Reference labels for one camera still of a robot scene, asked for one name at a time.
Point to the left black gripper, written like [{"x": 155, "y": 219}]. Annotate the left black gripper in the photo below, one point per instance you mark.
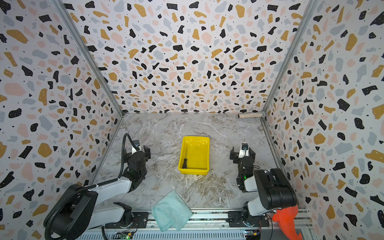
[{"x": 146, "y": 153}]

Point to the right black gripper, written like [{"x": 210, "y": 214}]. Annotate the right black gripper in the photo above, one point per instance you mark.
[{"x": 242, "y": 159}]

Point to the black yellow handled screwdriver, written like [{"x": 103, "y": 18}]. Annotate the black yellow handled screwdriver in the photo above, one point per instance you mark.
[{"x": 184, "y": 166}]

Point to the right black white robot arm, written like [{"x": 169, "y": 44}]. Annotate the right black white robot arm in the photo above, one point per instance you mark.
[{"x": 273, "y": 188}]

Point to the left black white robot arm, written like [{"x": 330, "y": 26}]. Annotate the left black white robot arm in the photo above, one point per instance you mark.
[{"x": 79, "y": 210}]

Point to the yellow plastic bin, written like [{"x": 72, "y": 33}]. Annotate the yellow plastic bin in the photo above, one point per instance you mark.
[{"x": 198, "y": 155}]

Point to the glittery silver cylinder roll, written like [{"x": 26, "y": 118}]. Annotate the glittery silver cylinder roll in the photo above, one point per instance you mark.
[{"x": 252, "y": 115}]

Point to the light green folded cloth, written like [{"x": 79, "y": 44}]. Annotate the light green folded cloth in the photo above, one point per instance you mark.
[{"x": 171, "y": 211}]

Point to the red orange plastic object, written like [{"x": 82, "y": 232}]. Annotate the red orange plastic object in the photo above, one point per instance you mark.
[{"x": 285, "y": 219}]

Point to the green circuit board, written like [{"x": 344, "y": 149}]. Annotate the green circuit board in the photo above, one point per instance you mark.
[{"x": 126, "y": 235}]

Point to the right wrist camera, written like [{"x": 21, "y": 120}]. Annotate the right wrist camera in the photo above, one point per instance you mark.
[{"x": 244, "y": 151}]

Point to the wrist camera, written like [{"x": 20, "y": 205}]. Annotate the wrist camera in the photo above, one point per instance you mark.
[
  {"x": 135, "y": 146},
  {"x": 244, "y": 151}
]

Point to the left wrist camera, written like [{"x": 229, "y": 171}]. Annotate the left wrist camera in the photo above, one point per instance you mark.
[{"x": 135, "y": 146}]

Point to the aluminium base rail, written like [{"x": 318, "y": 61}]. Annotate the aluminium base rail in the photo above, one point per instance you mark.
[{"x": 204, "y": 224}]

